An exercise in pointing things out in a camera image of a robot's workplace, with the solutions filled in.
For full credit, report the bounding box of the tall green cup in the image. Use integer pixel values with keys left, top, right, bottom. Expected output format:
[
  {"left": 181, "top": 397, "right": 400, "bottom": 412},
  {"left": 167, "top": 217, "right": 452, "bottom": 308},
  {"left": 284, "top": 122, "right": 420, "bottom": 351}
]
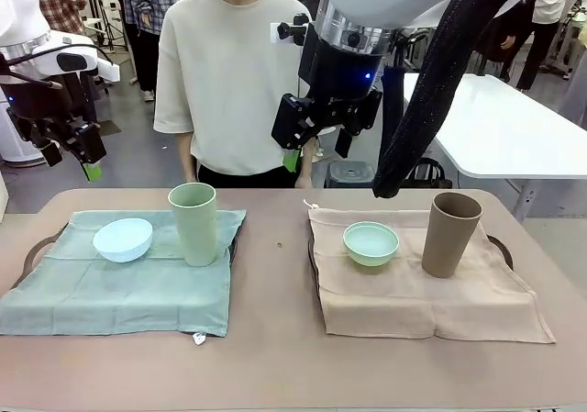
[{"left": 167, "top": 182, "right": 217, "bottom": 268}]

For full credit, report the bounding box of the mint green bowl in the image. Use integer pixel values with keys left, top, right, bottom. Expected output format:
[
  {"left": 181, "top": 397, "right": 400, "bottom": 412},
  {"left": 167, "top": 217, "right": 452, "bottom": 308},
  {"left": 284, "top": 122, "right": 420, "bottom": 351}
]
[{"left": 342, "top": 221, "right": 400, "bottom": 268}]

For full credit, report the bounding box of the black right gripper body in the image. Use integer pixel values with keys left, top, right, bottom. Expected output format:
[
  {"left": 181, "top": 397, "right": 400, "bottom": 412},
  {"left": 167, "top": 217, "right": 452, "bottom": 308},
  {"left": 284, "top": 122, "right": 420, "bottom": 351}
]
[{"left": 304, "top": 39, "right": 385, "bottom": 120}]

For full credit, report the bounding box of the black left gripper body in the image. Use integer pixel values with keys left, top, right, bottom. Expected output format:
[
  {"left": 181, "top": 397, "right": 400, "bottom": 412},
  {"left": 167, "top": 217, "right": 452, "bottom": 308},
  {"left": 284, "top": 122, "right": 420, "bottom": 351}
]
[{"left": 3, "top": 77, "right": 71, "bottom": 128}]

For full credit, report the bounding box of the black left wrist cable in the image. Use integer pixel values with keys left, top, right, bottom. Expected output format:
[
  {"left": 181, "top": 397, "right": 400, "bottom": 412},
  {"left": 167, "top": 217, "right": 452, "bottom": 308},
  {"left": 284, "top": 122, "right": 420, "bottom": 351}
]
[{"left": 0, "top": 58, "right": 63, "bottom": 90}]

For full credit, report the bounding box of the dark brown serving tray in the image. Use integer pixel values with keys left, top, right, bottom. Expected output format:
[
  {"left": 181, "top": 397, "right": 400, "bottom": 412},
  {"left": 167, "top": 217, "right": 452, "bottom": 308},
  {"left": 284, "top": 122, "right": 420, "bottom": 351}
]
[
  {"left": 307, "top": 235, "right": 515, "bottom": 299},
  {"left": 11, "top": 235, "right": 240, "bottom": 340}
]

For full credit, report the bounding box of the large white table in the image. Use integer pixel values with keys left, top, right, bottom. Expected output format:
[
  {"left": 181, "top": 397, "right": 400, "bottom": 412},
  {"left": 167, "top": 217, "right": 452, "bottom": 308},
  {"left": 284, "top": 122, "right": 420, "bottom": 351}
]
[{"left": 402, "top": 72, "right": 587, "bottom": 223}]

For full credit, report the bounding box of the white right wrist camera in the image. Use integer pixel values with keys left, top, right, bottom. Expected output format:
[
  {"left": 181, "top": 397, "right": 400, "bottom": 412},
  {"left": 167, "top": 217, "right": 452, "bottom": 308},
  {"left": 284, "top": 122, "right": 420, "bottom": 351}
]
[{"left": 270, "top": 12, "right": 314, "bottom": 47}]

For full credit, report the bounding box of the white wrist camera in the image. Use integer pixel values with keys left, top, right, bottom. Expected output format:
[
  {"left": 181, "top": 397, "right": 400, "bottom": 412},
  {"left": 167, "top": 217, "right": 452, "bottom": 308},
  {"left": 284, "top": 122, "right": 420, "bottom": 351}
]
[
  {"left": 270, "top": 12, "right": 314, "bottom": 47},
  {"left": 94, "top": 56, "right": 122, "bottom": 84}
]

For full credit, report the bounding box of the tall brown cup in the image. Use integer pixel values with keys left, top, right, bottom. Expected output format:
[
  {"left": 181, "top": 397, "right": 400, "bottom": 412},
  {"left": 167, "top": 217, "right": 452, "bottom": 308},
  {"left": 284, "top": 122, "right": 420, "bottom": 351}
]
[{"left": 420, "top": 192, "right": 484, "bottom": 279}]

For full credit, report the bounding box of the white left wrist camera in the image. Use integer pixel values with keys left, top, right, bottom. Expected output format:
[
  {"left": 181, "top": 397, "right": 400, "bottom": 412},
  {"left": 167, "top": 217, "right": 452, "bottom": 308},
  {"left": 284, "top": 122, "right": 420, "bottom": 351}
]
[{"left": 94, "top": 56, "right": 122, "bottom": 84}]

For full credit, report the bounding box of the light blue bowl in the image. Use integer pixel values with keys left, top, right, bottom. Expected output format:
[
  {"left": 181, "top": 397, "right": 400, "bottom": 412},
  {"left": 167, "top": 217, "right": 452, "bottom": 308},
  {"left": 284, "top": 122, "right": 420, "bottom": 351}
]
[{"left": 93, "top": 217, "right": 154, "bottom": 263}]

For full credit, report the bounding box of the black bag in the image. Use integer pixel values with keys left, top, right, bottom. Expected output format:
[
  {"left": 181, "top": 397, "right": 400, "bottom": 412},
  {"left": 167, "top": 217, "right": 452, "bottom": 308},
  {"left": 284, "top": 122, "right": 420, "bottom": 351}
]
[{"left": 403, "top": 157, "right": 453, "bottom": 189}]

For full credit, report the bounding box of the person in cream shirt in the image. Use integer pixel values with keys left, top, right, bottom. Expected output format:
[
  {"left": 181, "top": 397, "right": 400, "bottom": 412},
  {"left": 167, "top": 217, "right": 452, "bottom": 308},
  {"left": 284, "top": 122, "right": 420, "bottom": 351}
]
[{"left": 153, "top": 0, "right": 318, "bottom": 189}]

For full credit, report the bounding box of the teal cloth mat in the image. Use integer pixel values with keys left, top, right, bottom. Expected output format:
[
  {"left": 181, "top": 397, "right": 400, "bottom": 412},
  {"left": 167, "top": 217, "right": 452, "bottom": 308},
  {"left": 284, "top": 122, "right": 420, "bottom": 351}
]
[{"left": 0, "top": 208, "right": 249, "bottom": 346}]

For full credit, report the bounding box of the person's right forearm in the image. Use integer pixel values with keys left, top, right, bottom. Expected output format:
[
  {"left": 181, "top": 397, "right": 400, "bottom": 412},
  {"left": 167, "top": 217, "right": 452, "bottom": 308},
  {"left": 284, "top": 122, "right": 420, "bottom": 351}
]
[{"left": 177, "top": 130, "right": 194, "bottom": 168}]

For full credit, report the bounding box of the black braided cable sleeve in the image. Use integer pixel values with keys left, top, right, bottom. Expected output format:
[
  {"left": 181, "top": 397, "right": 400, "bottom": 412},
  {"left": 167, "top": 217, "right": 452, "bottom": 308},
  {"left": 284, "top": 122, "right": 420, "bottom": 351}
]
[{"left": 371, "top": 0, "right": 541, "bottom": 200}]

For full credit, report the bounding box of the grey plastic stool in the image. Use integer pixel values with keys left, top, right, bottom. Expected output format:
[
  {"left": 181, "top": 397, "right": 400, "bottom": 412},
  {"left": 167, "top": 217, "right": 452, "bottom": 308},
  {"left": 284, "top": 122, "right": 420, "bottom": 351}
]
[{"left": 327, "top": 160, "right": 378, "bottom": 189}]

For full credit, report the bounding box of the bystander in white shirt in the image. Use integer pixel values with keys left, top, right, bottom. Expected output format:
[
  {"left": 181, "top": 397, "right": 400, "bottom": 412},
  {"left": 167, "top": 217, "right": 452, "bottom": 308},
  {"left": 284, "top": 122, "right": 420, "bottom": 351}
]
[{"left": 515, "top": 0, "right": 575, "bottom": 94}]

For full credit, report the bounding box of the white air purifier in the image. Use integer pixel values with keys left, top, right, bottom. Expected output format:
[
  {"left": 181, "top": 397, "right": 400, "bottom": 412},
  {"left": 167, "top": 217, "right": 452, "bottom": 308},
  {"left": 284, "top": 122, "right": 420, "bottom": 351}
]
[{"left": 0, "top": 104, "right": 48, "bottom": 163}]

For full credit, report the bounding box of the bystander in maroon coat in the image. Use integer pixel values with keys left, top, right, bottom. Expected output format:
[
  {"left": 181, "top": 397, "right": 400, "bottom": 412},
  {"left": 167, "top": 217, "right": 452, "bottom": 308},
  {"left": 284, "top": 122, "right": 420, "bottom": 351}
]
[{"left": 467, "top": 0, "right": 537, "bottom": 65}]

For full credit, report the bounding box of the beige cloth mat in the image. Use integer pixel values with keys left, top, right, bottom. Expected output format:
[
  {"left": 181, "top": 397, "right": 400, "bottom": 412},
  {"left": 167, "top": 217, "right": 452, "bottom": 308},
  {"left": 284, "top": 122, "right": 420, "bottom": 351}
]
[{"left": 303, "top": 199, "right": 558, "bottom": 345}]

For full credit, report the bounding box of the person's left forearm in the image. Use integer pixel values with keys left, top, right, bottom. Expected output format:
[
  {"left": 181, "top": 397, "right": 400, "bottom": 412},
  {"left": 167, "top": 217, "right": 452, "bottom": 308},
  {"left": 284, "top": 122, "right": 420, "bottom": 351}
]
[{"left": 300, "top": 139, "right": 317, "bottom": 174}]

